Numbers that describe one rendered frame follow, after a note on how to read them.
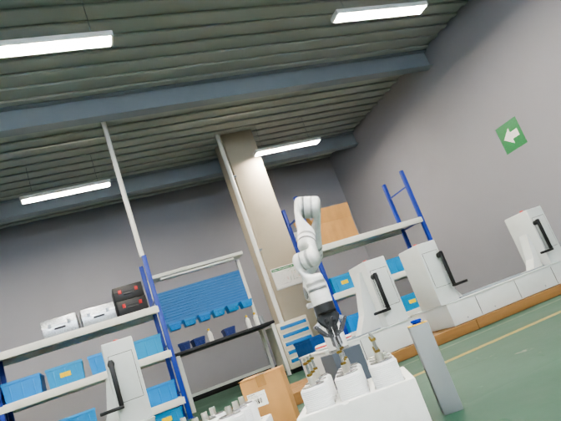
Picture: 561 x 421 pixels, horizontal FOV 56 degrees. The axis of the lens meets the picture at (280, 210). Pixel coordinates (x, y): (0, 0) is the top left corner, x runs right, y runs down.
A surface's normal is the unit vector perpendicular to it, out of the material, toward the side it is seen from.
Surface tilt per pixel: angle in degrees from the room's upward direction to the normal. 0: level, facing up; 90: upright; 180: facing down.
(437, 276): 90
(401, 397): 90
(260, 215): 90
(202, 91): 90
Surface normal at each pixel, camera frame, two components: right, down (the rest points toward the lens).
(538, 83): -0.90, 0.22
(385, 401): -0.14, -0.20
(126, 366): 0.29, -0.34
